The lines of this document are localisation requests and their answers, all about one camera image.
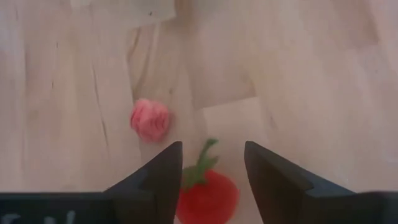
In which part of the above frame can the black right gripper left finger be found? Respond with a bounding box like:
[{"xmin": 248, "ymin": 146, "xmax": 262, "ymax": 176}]
[{"xmin": 104, "ymin": 141, "xmax": 183, "ymax": 224}]

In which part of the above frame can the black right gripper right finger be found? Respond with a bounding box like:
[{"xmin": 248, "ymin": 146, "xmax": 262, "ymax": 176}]
[{"xmin": 243, "ymin": 141, "xmax": 357, "ymax": 224}]

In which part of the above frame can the red toy tomato green stem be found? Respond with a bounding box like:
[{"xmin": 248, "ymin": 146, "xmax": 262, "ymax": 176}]
[{"xmin": 175, "ymin": 138, "xmax": 241, "ymax": 224}]

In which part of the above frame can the pink toy raspberry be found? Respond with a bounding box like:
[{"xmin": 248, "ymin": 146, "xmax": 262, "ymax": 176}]
[{"xmin": 129, "ymin": 98, "xmax": 171, "ymax": 144}]

